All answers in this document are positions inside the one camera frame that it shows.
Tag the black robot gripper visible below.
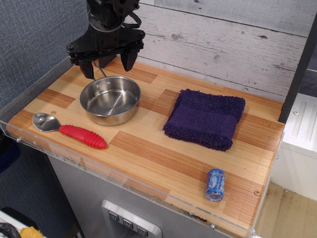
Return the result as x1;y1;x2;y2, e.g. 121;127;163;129
66;26;145;79

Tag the dark blue towel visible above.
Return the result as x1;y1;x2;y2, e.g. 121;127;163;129
163;89;246;151

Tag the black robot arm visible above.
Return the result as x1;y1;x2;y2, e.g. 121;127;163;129
66;0;145;79

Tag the stainless steel small pan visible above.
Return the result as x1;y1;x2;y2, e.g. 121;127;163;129
79;63;142;126

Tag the stainless steel toy fridge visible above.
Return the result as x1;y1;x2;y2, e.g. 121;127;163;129
49;156;250;238

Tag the blue gum bottle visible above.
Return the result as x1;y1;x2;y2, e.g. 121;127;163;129
206;169;225;202

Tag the yellow black object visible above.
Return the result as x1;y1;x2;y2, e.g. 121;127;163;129
0;223;44;238

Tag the white side cabinet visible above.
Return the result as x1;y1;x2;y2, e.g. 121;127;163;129
271;93;317;200

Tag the red handled metal spoon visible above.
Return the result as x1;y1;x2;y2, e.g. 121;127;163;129
32;113;107;149

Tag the black right shelf post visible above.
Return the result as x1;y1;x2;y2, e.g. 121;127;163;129
278;15;317;123

